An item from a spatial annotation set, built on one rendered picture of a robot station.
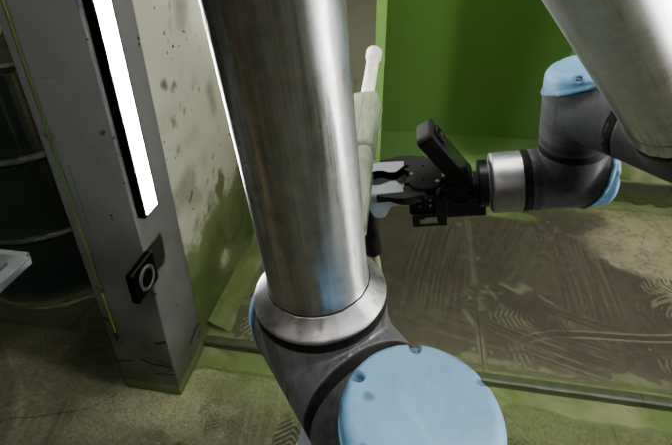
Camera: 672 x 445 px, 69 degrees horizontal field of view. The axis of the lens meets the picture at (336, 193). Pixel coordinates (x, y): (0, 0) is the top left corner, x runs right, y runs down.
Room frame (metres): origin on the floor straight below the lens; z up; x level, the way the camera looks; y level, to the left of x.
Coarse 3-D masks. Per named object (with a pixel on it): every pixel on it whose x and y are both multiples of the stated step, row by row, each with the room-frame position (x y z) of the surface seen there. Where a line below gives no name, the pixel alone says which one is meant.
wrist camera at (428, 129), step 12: (432, 120) 0.64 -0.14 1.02; (420, 132) 0.62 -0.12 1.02; (432, 132) 0.61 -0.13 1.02; (420, 144) 0.60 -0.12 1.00; (432, 144) 0.60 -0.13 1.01; (444, 144) 0.61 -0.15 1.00; (432, 156) 0.60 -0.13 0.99; (444, 156) 0.60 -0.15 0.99; (456, 156) 0.62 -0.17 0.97; (444, 168) 0.60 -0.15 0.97; (456, 168) 0.60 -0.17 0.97; (468, 168) 0.63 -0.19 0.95; (456, 180) 0.61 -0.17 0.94; (468, 180) 0.61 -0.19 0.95
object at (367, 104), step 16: (368, 48) 0.99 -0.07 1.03; (368, 64) 0.93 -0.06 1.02; (368, 80) 0.87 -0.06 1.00; (368, 96) 0.80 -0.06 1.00; (368, 112) 0.75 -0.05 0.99; (368, 128) 0.71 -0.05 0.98; (368, 144) 0.67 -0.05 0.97; (368, 160) 0.63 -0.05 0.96; (368, 176) 0.60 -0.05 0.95; (368, 192) 0.58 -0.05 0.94; (368, 208) 0.58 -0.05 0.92; (368, 224) 0.64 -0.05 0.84; (368, 240) 0.66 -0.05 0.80
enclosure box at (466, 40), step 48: (384, 0) 1.23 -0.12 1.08; (432, 0) 1.58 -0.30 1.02; (480, 0) 1.56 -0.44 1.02; (528, 0) 1.54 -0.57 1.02; (384, 48) 1.26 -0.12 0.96; (432, 48) 1.61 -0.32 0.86; (480, 48) 1.59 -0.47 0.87; (528, 48) 1.56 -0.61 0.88; (384, 96) 1.67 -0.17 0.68; (432, 96) 1.64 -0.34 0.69; (480, 96) 1.62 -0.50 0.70; (528, 96) 1.59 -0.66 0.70; (384, 144) 1.61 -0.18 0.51; (480, 144) 1.60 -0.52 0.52; (528, 144) 1.59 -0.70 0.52
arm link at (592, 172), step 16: (528, 160) 0.60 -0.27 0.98; (544, 160) 0.59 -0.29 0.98; (608, 160) 0.58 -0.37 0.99; (528, 176) 0.59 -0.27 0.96; (544, 176) 0.58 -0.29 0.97; (560, 176) 0.57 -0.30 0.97; (576, 176) 0.56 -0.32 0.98; (592, 176) 0.56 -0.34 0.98; (608, 176) 0.57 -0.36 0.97; (528, 192) 0.58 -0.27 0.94; (544, 192) 0.57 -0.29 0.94; (560, 192) 0.57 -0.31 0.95; (576, 192) 0.57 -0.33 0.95; (592, 192) 0.56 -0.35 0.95; (608, 192) 0.56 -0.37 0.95; (528, 208) 0.58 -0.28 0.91; (544, 208) 0.58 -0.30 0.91; (560, 208) 0.58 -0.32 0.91
